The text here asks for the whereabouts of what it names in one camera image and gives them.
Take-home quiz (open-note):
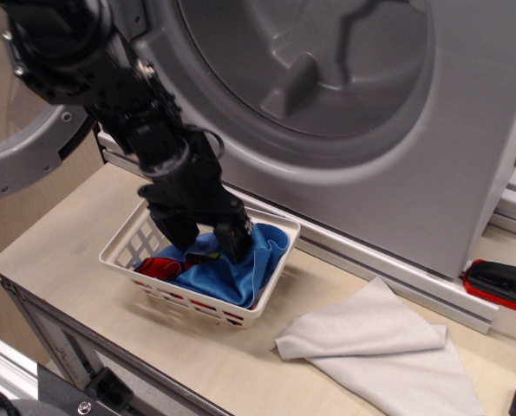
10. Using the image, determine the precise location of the grey folded cloth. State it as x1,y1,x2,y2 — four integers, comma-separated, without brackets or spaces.
275,278,484,415

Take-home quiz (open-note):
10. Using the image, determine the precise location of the grey toy washing machine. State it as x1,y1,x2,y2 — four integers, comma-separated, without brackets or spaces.
114,1,516,276

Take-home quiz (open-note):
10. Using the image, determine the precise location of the red felt garment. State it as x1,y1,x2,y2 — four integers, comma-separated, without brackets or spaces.
131,255,246,326

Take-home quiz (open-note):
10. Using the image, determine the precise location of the grey round machine door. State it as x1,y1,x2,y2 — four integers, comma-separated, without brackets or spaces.
0,104,96,198

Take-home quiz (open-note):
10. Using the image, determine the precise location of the aluminium table frame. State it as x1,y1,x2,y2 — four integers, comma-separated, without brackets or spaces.
0,273,228,415

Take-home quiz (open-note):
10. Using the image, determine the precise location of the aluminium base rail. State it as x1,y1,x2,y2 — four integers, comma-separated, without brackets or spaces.
96,131,500,335

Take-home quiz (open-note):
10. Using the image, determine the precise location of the red and black clamp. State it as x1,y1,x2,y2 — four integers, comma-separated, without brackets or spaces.
462,260,516,311

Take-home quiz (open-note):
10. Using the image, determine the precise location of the black mount with bolt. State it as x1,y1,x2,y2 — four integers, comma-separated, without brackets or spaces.
0,361,134,415

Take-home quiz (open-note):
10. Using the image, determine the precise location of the white plastic laundry basket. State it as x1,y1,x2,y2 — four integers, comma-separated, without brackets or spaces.
100,202,300,328

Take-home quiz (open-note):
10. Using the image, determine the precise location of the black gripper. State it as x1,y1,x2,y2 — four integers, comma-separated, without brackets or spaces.
138,129,252,264

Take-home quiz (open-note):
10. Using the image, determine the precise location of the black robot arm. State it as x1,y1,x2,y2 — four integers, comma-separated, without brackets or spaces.
1,1,252,263

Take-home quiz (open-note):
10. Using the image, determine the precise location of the blue and green felt garment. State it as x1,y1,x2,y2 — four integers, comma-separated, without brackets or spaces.
183,247,222,265

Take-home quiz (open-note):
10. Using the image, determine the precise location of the light blue cloth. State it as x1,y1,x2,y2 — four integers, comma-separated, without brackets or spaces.
157,224,290,309

